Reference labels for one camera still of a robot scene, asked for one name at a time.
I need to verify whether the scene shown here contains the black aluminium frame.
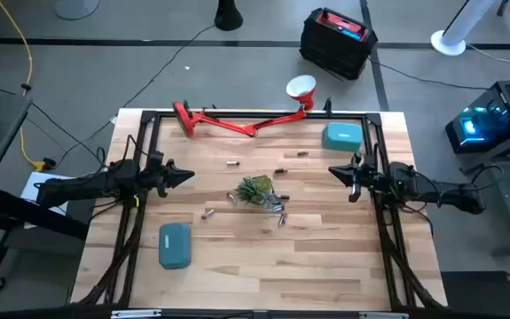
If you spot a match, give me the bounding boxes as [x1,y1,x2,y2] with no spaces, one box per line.
[76,108,449,311]

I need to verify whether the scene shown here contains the white board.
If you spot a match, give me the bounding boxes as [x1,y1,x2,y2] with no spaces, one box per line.
[20,171,76,230]

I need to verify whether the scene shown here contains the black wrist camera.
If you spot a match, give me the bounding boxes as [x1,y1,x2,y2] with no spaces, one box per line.
[355,154,378,175]
[146,151,166,170]

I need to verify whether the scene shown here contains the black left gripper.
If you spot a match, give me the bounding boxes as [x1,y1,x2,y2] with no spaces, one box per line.
[145,151,196,198]

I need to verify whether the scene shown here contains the silver metal bracket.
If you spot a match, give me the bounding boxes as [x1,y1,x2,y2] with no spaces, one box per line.
[358,311,410,319]
[110,308,162,319]

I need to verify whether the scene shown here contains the potted succulent plant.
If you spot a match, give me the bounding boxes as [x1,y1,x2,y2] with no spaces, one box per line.
[235,174,278,208]

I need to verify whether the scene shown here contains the grey round base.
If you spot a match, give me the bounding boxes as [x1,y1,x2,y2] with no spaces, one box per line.
[53,0,99,21]

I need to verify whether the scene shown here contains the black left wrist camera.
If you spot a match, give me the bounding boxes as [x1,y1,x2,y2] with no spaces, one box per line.
[146,151,166,170]

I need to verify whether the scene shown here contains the black floor mat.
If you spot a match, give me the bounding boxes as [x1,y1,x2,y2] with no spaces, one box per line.
[440,270,510,318]

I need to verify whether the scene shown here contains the white tower fan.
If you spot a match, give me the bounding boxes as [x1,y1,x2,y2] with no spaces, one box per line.
[430,0,499,58]

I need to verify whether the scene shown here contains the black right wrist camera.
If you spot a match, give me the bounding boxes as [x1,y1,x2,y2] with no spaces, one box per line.
[355,154,378,175]

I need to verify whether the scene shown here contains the red desk lamp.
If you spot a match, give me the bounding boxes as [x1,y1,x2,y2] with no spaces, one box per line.
[172,74,318,139]

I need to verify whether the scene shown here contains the black floor cable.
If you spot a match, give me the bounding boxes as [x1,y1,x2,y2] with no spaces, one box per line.
[52,24,216,169]
[367,57,502,92]

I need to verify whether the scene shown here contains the black crate with red case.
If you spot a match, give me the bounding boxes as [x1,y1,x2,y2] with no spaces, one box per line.
[298,6,379,82]

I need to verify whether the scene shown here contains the yellow cable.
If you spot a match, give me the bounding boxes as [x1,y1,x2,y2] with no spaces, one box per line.
[0,0,57,172]

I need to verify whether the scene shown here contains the black computer tower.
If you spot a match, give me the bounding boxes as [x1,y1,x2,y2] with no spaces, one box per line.
[444,79,510,155]

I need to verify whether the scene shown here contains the black stand base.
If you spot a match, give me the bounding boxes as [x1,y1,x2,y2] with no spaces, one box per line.
[213,0,245,32]

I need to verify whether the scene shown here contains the teal plastic bin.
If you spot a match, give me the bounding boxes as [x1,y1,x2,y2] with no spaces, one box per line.
[158,222,192,270]
[321,121,364,153]

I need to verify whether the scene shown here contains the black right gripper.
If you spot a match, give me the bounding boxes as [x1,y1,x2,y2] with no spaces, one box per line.
[328,154,380,203]

